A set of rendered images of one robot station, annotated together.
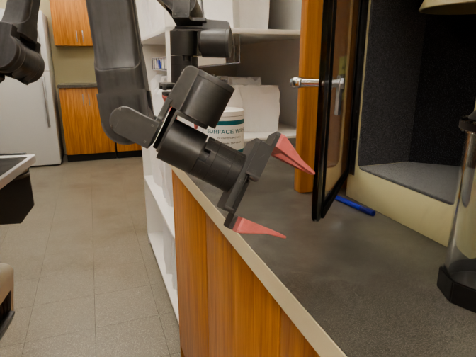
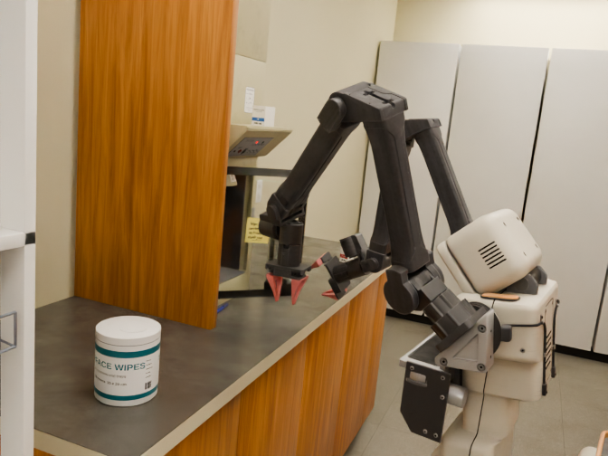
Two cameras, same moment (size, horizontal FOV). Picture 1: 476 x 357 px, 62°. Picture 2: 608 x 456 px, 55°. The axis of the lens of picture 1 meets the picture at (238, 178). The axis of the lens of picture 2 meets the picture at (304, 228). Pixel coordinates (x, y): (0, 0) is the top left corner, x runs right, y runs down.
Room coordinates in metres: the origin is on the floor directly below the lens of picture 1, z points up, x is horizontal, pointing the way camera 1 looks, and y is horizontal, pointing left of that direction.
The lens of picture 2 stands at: (1.91, 1.05, 1.55)
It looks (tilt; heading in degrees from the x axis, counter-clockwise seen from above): 11 degrees down; 221
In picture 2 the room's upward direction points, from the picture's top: 6 degrees clockwise
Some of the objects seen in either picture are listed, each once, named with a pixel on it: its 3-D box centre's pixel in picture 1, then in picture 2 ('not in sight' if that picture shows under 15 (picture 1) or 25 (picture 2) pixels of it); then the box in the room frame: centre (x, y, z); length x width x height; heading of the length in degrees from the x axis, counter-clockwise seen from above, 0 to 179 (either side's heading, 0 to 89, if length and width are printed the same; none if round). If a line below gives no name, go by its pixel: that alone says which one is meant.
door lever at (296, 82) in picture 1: (313, 82); not in sight; (0.65, -0.12, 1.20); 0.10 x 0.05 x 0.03; 156
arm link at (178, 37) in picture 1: (186, 43); (289, 232); (0.88, 0.11, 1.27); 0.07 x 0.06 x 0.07; 83
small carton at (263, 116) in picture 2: not in sight; (263, 116); (0.64, -0.26, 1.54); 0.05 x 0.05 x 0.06; 8
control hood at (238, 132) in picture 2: not in sight; (253, 142); (0.69, -0.24, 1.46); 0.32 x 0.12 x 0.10; 20
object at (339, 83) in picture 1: (336, 95); not in sight; (0.60, -0.15, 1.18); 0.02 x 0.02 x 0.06; 66
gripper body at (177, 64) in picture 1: (184, 74); (289, 257); (0.88, 0.11, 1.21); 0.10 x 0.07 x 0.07; 110
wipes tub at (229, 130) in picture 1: (223, 132); (128, 359); (1.28, 0.05, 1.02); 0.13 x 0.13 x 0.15
